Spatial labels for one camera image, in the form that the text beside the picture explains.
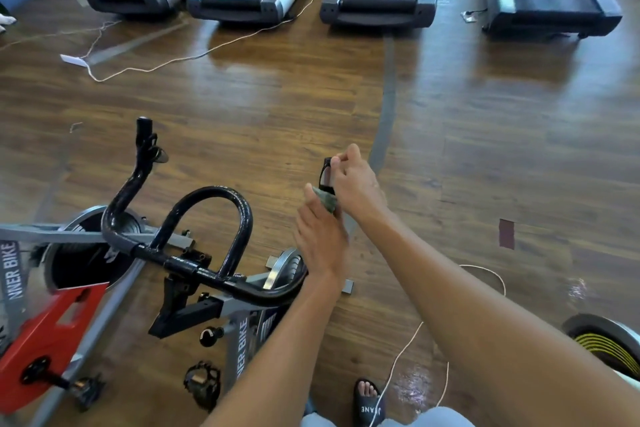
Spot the person's right hand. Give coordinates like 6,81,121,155
328,143,391,228

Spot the person's left hand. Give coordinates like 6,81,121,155
295,182,351,283

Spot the green checkered cleaning cloth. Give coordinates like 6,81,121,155
315,186,341,215

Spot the red and grey spin bike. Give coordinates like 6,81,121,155
100,116,351,413
0,204,196,415

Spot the white bike with yellow flywheel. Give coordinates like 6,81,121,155
562,314,640,383

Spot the person's left forearm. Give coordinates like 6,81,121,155
205,270,346,427

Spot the person's right forearm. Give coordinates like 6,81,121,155
365,209,640,427

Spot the black sandal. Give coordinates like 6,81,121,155
352,378,386,427

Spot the thin white cable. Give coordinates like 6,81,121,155
370,264,508,427

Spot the white floor cable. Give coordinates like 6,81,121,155
60,0,336,83

